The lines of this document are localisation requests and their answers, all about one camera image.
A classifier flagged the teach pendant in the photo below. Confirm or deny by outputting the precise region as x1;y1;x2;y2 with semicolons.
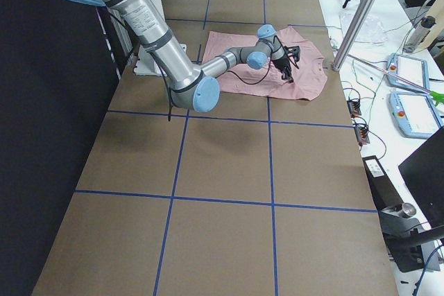
386;53;429;92
388;92;443;139

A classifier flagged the pink Snoopy t-shirt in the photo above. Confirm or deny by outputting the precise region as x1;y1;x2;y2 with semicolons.
218;24;327;101

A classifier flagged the grey usb hub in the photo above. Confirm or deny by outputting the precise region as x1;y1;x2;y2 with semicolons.
354;123;370;147
346;98;361;117

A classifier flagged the far teach pendant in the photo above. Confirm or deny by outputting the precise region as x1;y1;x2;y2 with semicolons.
386;53;429;92

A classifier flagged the black power box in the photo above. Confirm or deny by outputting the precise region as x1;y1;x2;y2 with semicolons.
362;155;404;211

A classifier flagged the clear plastic bag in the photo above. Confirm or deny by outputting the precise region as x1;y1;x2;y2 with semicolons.
339;10;388;44

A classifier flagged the metal cylinder cup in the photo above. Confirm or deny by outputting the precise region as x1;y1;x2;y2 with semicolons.
399;202;417;218

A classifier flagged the metal rod with green clip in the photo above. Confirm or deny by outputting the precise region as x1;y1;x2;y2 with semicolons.
348;54;443;106

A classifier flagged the black monitor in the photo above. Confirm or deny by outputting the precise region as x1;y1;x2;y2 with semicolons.
398;128;444;227

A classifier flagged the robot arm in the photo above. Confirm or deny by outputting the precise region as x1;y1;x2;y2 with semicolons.
68;0;293;112

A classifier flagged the grey USB hub near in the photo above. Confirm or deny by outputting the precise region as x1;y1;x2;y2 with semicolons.
354;123;370;147

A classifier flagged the grey USB hub far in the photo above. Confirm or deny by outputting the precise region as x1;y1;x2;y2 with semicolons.
346;98;361;117

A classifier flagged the near teach pendant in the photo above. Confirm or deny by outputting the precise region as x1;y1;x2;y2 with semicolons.
388;92;443;139

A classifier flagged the aluminium frame post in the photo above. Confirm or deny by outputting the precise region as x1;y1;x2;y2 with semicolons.
332;0;375;71

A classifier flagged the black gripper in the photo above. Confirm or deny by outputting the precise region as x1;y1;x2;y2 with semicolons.
274;57;294;83

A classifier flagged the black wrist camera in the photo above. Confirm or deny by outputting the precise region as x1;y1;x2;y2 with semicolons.
284;46;300;69

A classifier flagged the clear water bottle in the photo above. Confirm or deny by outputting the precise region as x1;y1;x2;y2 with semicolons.
403;16;436;53

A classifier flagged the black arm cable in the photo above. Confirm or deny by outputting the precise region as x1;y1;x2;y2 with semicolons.
166;8;278;122

